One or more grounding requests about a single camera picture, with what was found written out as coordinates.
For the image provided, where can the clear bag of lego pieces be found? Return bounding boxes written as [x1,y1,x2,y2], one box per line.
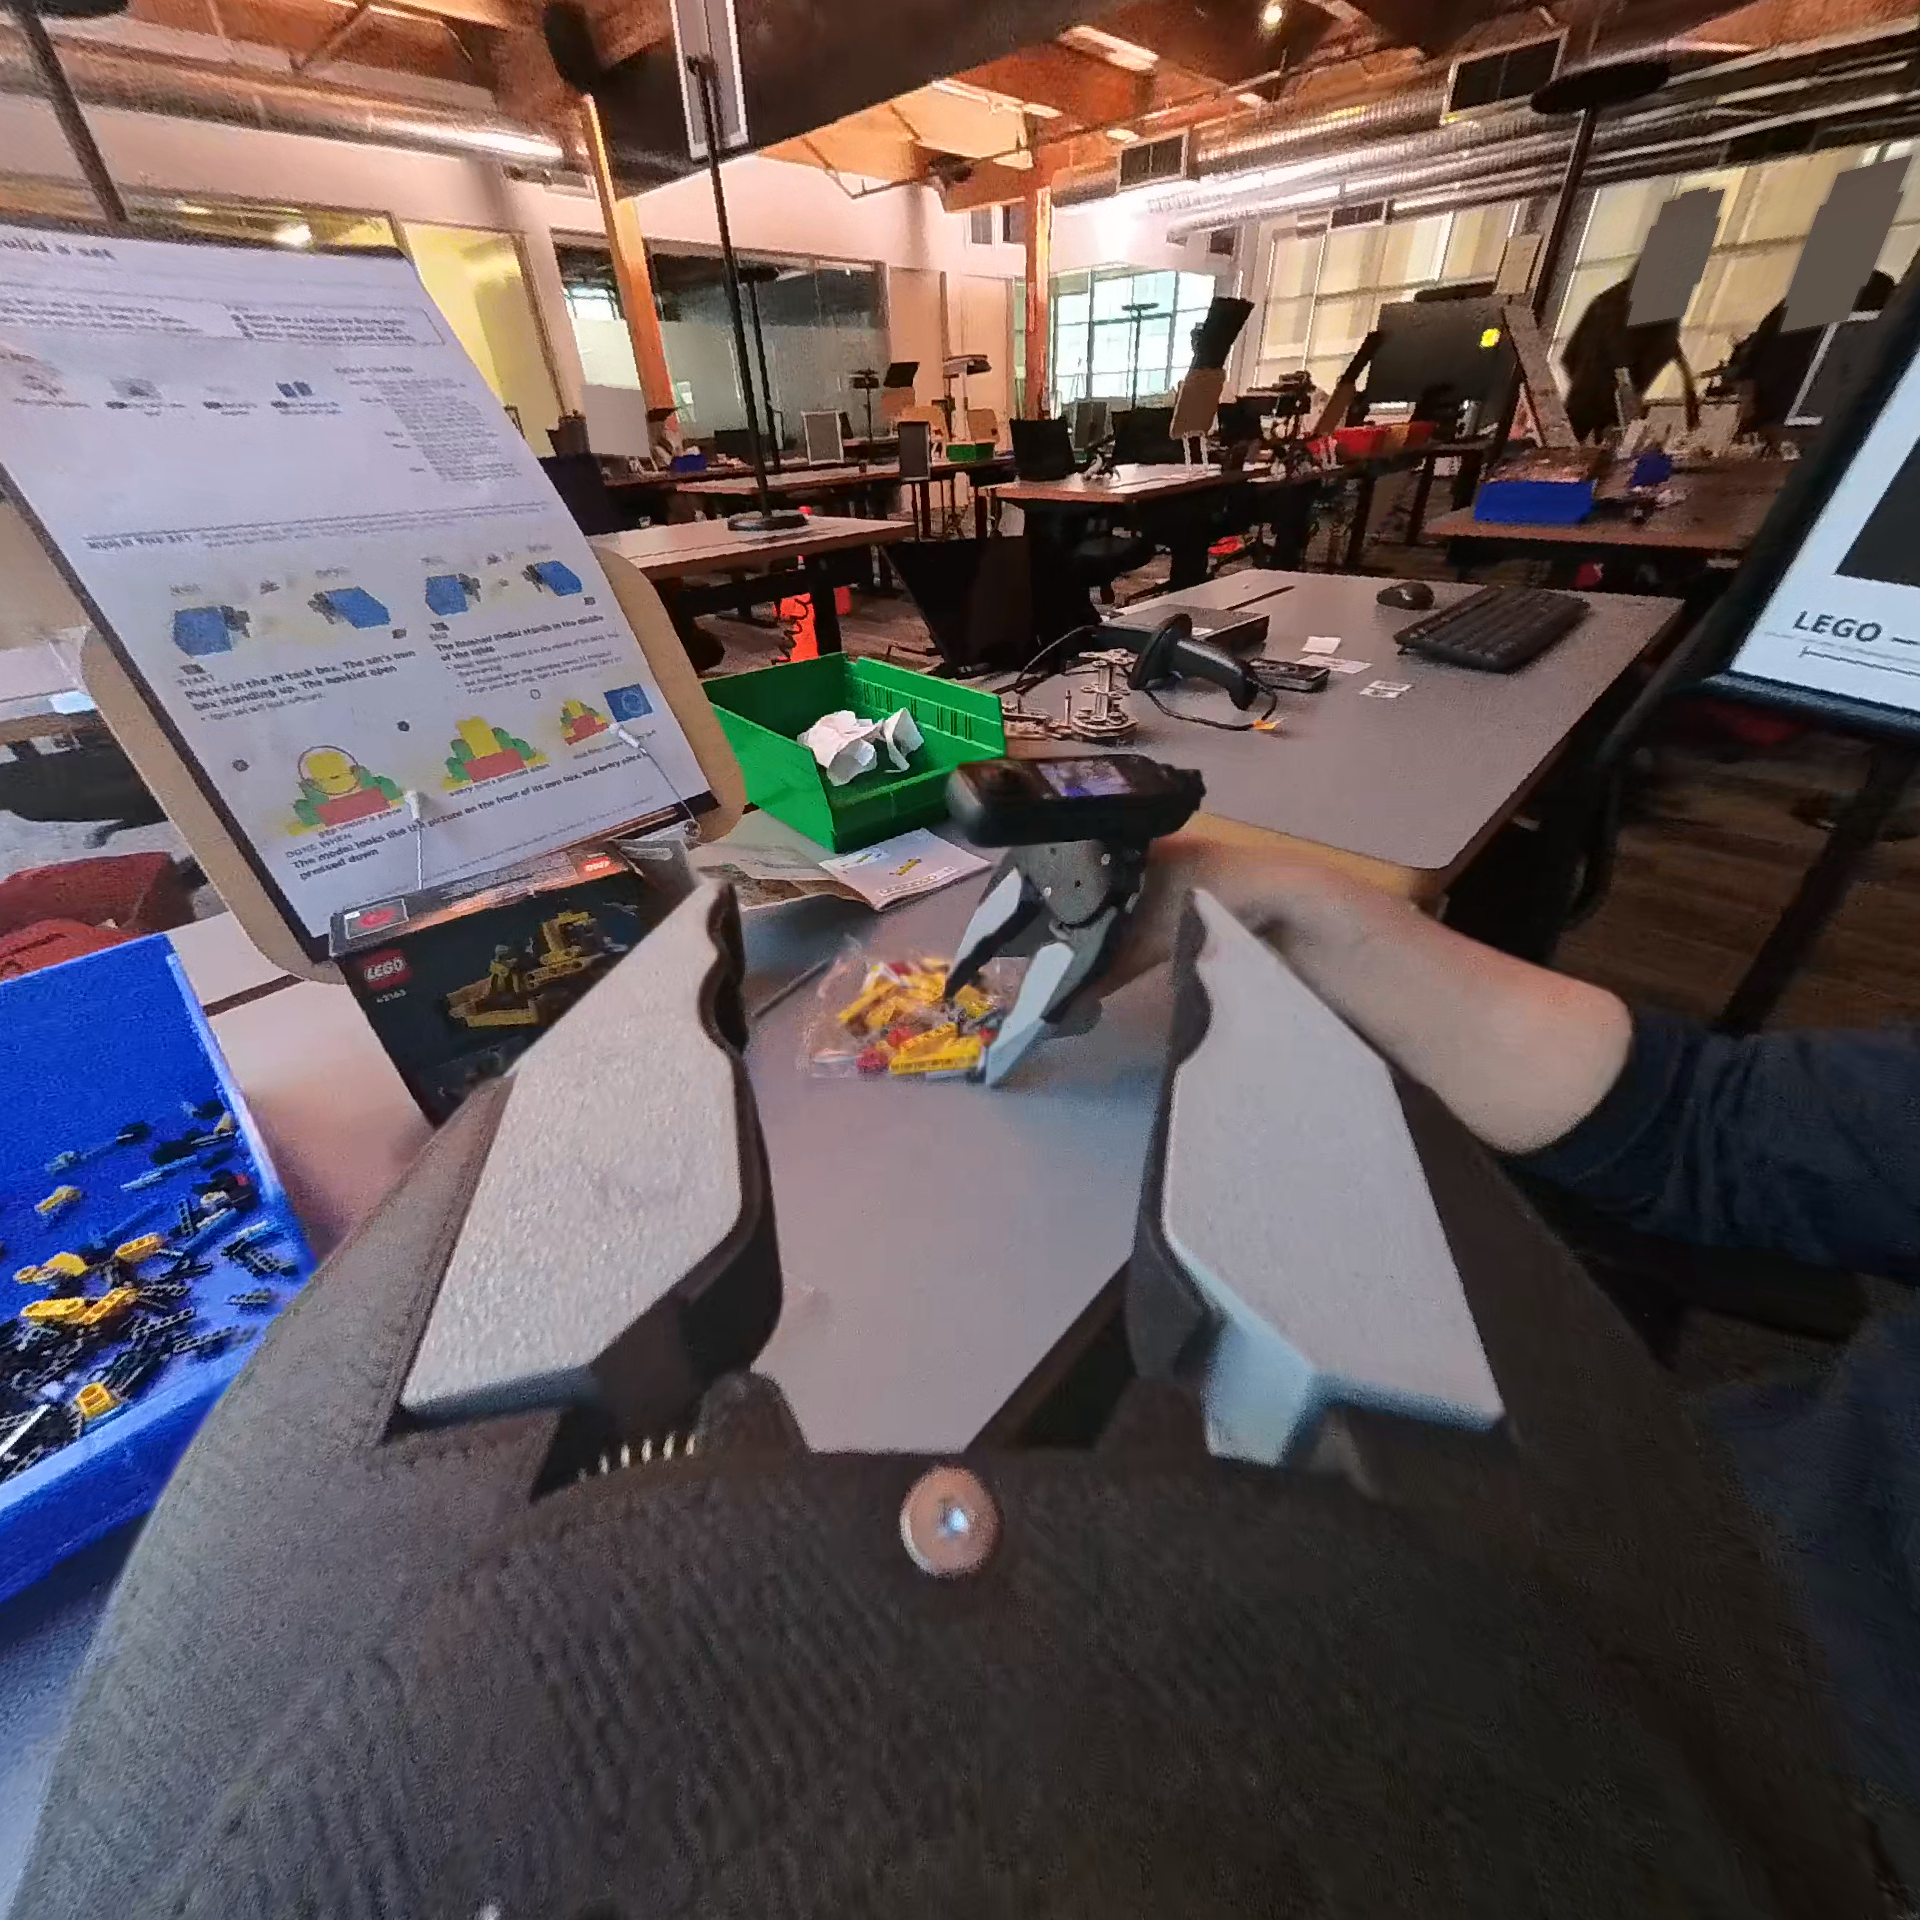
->
[809,955,1038,1084]

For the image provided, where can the small wooden model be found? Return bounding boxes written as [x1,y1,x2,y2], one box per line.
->
[1003,648,1147,748]

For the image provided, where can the person's right hand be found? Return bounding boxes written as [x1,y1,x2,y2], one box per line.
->
[1123,835,1338,981]

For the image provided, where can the green plastic bin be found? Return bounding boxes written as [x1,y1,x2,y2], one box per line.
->
[701,657,1006,856]

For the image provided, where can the white sign in black frame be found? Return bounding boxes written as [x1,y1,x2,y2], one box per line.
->
[1712,273,1920,740]

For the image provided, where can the crumpled white paper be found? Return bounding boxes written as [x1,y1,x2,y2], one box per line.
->
[793,707,926,785]

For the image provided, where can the black computer monitor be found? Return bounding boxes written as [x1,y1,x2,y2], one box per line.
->
[1359,300,1517,428]

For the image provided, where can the black floor stand pole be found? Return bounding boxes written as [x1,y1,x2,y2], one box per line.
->
[681,0,813,535]

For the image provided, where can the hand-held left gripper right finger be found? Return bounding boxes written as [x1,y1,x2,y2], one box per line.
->
[1125,890,1509,1473]

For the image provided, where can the black barcode scanner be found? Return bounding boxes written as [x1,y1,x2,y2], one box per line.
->
[1125,610,1261,708]

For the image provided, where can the lego set cardboard box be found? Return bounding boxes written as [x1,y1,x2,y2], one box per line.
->
[328,841,707,1128]

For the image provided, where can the lego instruction booklet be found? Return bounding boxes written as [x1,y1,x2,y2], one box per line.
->
[694,827,999,912]

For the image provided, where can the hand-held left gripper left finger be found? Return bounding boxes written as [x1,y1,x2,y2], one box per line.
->
[397,878,784,1480]

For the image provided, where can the person's right forearm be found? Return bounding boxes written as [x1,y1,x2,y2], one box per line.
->
[1305,884,1920,1323]

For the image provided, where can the cardboard instruction board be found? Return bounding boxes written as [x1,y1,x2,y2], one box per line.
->
[0,225,746,983]

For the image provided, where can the pile of loose lego pieces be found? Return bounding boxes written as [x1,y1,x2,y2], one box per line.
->
[0,1101,301,1480]

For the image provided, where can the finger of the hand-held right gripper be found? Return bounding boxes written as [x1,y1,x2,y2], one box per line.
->
[944,875,1042,999]
[981,906,1123,1091]

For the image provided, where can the black keyboard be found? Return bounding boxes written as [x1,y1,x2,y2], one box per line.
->
[1395,586,1589,673]

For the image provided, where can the blue plastic bin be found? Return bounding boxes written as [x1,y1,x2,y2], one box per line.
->
[0,933,322,1608]

